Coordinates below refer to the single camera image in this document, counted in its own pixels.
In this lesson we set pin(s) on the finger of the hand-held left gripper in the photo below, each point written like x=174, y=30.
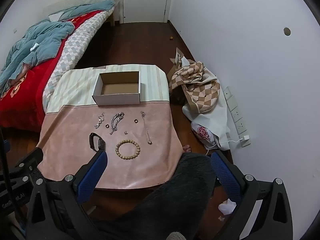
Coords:
x=30, y=160
x=6, y=146

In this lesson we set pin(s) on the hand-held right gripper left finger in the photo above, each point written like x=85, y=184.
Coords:
x=92, y=177

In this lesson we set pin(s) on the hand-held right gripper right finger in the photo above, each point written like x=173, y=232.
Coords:
x=225, y=175

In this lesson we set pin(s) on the black smart band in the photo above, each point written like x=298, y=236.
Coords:
x=101, y=143

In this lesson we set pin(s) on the white cardboard box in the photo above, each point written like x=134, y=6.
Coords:
x=117, y=100

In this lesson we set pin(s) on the crumpled white tissue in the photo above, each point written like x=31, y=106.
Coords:
x=227, y=207

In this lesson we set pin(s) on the white charger plug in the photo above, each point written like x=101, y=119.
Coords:
x=245, y=140

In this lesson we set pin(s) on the table with pink cloth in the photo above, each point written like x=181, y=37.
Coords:
x=75, y=140

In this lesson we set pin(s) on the person's foot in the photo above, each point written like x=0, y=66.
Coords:
x=187, y=149

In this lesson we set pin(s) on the plastic bag with red print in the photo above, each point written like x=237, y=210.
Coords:
x=203, y=133

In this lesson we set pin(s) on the bed with red blanket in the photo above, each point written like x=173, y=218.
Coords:
x=30, y=90

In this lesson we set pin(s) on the beige checkered cloth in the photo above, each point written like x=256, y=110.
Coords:
x=200, y=90

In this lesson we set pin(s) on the small white tissue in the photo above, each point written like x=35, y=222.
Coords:
x=34, y=47

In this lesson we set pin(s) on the blue quilt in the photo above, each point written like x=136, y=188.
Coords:
x=40, y=40

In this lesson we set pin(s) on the grey checkered bed sheet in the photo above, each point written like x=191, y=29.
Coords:
x=75, y=45

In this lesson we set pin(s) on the white door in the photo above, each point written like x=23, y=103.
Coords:
x=145, y=2

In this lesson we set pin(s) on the white wall socket row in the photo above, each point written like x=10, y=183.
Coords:
x=237, y=120

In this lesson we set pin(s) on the round wall hole cover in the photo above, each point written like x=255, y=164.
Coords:
x=287, y=31

